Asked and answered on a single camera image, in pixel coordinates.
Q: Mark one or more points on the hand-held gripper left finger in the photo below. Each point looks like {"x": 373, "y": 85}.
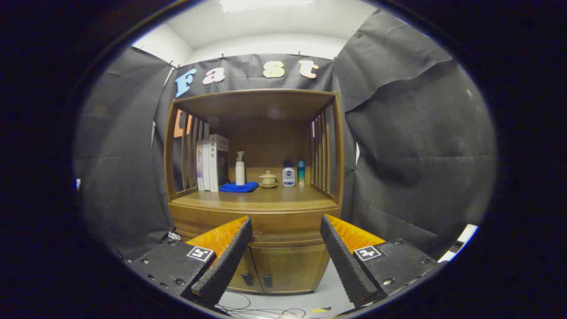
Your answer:
{"x": 230, "y": 261}

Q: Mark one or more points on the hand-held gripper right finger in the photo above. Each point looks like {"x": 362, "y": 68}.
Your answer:
{"x": 345, "y": 266}

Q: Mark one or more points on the wooden cabinet door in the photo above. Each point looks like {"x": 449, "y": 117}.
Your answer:
{"x": 292, "y": 266}
{"x": 248, "y": 266}

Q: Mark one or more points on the wooden countertop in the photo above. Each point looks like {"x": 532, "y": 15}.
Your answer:
{"x": 274, "y": 197}

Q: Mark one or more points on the wooden cabinet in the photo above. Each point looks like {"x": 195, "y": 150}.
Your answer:
{"x": 266, "y": 106}

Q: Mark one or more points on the yellow floor tape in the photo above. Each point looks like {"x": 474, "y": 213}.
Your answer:
{"x": 321, "y": 309}

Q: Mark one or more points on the blue cloth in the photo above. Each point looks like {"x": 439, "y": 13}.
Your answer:
{"x": 239, "y": 187}

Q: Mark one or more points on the white pump bottle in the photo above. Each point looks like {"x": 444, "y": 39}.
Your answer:
{"x": 240, "y": 173}

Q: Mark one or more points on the beige lidded teacup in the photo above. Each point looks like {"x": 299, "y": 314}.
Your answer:
{"x": 268, "y": 180}

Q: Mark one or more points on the lilac book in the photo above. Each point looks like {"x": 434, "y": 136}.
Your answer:
{"x": 199, "y": 168}

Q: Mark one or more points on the teal bottle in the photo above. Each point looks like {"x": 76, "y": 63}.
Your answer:
{"x": 301, "y": 175}

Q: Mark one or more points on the white lotion bottle blue cap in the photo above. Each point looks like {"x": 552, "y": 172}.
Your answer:
{"x": 288, "y": 177}

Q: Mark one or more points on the white book with dark cover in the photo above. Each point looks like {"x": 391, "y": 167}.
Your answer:
{"x": 220, "y": 159}

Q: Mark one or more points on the ceiling light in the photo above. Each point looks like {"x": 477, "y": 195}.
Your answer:
{"x": 266, "y": 4}

